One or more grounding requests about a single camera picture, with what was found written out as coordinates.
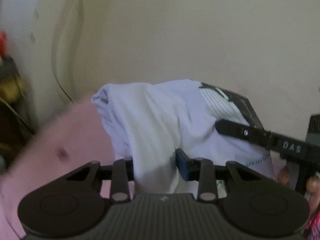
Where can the red plastic bag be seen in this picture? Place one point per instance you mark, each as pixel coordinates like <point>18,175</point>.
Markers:
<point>2,40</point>

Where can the white shirt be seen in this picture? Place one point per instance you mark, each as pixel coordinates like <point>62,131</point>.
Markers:
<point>155,120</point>

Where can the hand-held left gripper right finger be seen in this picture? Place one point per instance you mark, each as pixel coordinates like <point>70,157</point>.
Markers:
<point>181,163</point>

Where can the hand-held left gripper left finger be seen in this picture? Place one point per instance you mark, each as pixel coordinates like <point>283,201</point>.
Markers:
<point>120,177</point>

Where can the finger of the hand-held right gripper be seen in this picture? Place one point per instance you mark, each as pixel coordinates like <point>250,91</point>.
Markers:
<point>237,130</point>

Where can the person's right hand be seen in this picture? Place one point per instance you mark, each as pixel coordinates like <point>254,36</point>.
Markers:
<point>284,176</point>

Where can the pink floral bedsheet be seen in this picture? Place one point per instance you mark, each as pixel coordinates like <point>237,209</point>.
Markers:
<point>62,135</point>

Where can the dark wooden nightstand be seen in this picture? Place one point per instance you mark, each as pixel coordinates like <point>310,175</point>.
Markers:
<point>12,120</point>

